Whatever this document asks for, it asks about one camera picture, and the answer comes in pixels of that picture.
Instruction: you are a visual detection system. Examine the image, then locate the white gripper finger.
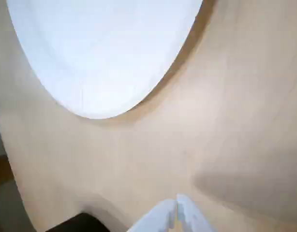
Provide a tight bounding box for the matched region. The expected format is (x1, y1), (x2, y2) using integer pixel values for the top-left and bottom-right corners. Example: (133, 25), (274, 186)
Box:
(176, 192), (210, 232)
(128, 198), (176, 232)

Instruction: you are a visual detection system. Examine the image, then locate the white paper plate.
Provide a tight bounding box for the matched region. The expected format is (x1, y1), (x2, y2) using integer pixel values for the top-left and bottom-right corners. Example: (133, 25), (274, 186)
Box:
(5, 0), (204, 119)

